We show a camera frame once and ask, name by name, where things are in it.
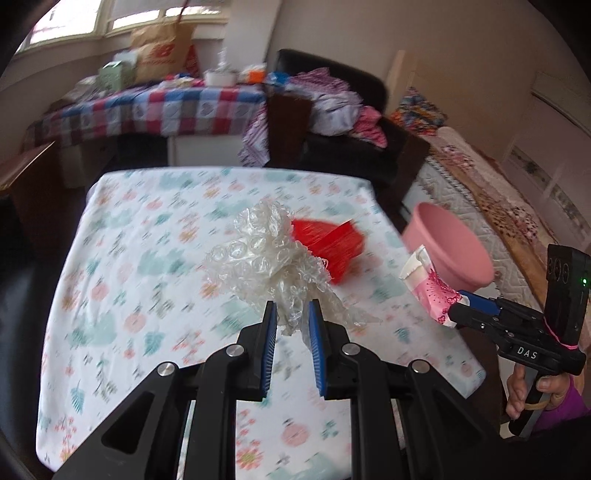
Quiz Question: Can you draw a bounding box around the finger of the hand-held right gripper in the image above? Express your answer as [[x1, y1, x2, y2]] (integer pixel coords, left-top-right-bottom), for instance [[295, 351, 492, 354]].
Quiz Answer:
[[447, 302, 509, 345], [458, 289, 505, 315]]

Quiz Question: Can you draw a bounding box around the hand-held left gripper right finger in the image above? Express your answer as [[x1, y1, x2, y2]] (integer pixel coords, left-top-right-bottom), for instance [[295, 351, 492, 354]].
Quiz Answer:
[[307, 299, 509, 480]]

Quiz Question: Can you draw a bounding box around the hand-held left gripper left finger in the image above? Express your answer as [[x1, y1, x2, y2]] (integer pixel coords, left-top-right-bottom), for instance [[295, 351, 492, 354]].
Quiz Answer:
[[55, 300, 279, 480]]

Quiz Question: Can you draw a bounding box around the pink white wrapper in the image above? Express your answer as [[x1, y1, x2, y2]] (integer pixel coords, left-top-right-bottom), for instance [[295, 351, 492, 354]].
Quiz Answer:
[[399, 244, 472, 328]]

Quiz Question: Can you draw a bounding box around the pink plastic basin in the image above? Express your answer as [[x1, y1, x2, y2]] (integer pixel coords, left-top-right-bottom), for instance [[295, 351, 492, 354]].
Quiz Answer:
[[401, 202, 496, 289]]

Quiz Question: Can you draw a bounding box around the clear bubble wrap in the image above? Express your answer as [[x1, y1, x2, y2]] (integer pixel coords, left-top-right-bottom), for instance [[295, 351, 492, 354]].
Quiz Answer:
[[203, 199, 384, 337]]

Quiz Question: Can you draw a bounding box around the person's right forearm purple sleeve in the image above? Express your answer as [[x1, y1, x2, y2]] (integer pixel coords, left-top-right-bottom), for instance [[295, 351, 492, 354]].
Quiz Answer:
[[531, 378, 591, 433]]

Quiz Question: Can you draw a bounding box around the person's right hand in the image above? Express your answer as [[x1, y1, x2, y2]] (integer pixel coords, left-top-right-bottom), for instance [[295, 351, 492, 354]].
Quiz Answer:
[[505, 367, 578, 422]]

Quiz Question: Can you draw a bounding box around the red plastic tray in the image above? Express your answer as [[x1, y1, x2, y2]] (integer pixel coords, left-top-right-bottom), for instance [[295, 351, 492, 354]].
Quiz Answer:
[[291, 219, 368, 283]]

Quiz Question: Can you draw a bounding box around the bed mattress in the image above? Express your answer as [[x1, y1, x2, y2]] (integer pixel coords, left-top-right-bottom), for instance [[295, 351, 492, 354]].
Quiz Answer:
[[402, 124, 573, 315]]

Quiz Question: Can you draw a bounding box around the floral bed quilt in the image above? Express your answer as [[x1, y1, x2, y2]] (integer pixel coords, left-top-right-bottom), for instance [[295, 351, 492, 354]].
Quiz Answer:
[[427, 124, 568, 296]]

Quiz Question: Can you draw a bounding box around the floral tablecloth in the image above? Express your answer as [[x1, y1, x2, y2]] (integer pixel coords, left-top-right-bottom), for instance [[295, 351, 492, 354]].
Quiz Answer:
[[36, 166, 485, 480]]

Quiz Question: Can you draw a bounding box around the colourful printed pillow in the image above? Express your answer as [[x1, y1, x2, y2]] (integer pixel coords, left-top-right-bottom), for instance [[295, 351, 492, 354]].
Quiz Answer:
[[396, 88, 448, 134]]

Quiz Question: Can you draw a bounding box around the pink patterned garment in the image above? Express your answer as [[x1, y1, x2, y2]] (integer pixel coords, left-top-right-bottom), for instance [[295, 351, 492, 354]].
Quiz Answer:
[[351, 105, 389, 148]]

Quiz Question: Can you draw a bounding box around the white table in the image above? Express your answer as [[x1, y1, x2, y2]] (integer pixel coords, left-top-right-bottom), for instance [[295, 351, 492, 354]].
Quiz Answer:
[[58, 134, 245, 188]]

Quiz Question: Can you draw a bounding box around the purple patterned hanging cloth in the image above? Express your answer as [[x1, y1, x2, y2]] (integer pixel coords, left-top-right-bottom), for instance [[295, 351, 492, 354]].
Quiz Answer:
[[238, 107, 271, 168]]

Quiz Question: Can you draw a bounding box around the lavender cloth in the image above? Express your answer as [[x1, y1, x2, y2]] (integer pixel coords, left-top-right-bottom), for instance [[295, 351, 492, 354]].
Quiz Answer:
[[309, 90, 363, 137]]

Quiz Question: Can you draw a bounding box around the black leather armchair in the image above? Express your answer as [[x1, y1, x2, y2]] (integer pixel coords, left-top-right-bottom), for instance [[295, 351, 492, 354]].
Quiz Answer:
[[268, 48, 432, 217]]

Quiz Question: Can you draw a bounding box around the plaid heart tablecloth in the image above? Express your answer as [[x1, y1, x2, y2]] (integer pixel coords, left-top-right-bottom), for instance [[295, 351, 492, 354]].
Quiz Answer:
[[25, 80, 269, 148]]

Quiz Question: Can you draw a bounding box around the purple gingham shirt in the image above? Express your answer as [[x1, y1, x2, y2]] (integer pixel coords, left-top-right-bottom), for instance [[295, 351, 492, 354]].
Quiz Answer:
[[291, 67, 345, 93]]

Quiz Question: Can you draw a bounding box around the white bowl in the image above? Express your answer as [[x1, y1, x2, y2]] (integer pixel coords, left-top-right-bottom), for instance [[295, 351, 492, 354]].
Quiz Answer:
[[203, 68, 240, 88]]

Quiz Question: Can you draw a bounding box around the brown wooden cabinet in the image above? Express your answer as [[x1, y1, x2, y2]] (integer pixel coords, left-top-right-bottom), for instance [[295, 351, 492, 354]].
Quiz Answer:
[[0, 141, 61, 250]]

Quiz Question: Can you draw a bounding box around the green cardboard box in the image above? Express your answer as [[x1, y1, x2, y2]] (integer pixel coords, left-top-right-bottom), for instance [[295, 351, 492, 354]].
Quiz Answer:
[[98, 59, 127, 90]]

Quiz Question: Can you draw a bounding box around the brown paper bag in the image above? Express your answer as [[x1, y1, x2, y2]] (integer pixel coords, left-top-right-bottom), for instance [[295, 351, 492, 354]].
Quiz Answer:
[[129, 21, 197, 84]]

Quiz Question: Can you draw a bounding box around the crumpled grey plastic bag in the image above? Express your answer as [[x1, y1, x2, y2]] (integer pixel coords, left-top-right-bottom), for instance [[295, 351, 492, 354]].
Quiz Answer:
[[60, 76, 100, 100]]

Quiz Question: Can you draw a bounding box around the window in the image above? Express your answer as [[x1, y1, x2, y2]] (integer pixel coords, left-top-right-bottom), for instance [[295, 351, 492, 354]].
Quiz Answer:
[[16, 0, 232, 51]]

